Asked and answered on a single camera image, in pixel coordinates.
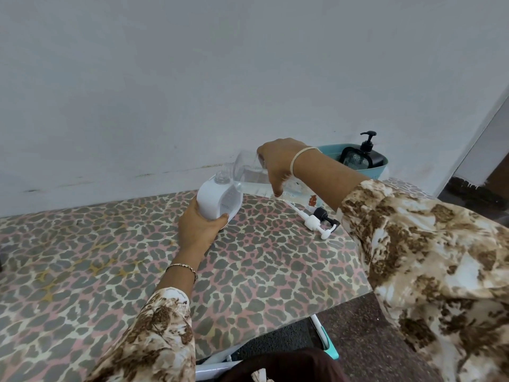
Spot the white soap dispenser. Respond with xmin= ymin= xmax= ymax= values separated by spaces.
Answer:
xmin=196 ymin=170 xmax=244 ymax=222

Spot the black square soap dispenser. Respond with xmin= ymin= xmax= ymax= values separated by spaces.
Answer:
xmin=338 ymin=145 xmax=389 ymax=171

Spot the white wrist band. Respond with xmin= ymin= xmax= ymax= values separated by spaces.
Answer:
xmin=289 ymin=146 xmax=322 ymax=176

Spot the person's dark maroon garment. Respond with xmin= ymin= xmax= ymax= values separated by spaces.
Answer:
xmin=230 ymin=348 xmax=350 ymax=382

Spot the person's left hand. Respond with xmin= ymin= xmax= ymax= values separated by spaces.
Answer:
xmin=176 ymin=196 xmax=231 ymax=260

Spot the teal plastic basket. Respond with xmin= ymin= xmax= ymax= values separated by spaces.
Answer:
xmin=315 ymin=143 xmax=390 ymax=181

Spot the gold bracelet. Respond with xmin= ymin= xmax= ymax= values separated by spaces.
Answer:
xmin=164 ymin=263 xmax=199 ymax=284

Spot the tall clear plastic bottle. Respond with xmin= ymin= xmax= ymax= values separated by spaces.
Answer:
xmin=232 ymin=150 xmax=320 ymax=208

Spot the short black pump head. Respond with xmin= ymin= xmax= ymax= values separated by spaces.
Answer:
xmin=359 ymin=131 xmax=378 ymax=154

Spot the white pump head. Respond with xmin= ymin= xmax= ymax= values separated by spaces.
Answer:
xmin=291 ymin=202 xmax=333 ymax=241

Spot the person's left forearm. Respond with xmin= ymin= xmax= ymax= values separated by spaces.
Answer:
xmin=85 ymin=254 xmax=206 ymax=382

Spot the leopard print ironing board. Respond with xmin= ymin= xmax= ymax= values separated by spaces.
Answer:
xmin=0 ymin=177 xmax=434 ymax=382

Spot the black pump with long tube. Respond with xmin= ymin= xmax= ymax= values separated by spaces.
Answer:
xmin=312 ymin=207 xmax=342 ymax=230

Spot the person's right hand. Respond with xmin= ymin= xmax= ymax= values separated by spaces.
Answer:
xmin=256 ymin=137 xmax=315 ymax=198

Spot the white ironing board leg frame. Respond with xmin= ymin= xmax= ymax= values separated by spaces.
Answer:
xmin=195 ymin=314 xmax=341 ymax=382

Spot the person's right forearm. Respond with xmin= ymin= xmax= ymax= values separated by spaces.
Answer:
xmin=292 ymin=149 xmax=509 ymax=382

